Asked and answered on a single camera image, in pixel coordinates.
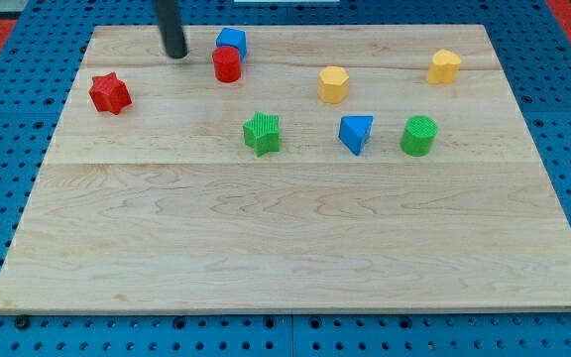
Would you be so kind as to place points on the yellow heart block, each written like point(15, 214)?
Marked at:
point(444, 67)

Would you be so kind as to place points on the green star block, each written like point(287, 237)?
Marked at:
point(262, 133)

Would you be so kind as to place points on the blue cube block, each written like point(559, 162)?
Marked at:
point(233, 38)

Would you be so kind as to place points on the yellow hexagon block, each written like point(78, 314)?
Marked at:
point(333, 84)

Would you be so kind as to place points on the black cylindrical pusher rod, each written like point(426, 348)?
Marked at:
point(171, 28)

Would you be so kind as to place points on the red cylinder block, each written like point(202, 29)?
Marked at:
point(227, 64)

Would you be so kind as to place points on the red star block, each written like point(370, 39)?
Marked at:
point(109, 93)

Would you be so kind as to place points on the green cylinder block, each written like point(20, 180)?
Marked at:
point(418, 135)

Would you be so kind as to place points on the blue triangle block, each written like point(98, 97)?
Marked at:
point(354, 132)

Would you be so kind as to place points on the light wooden board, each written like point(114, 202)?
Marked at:
point(163, 209)

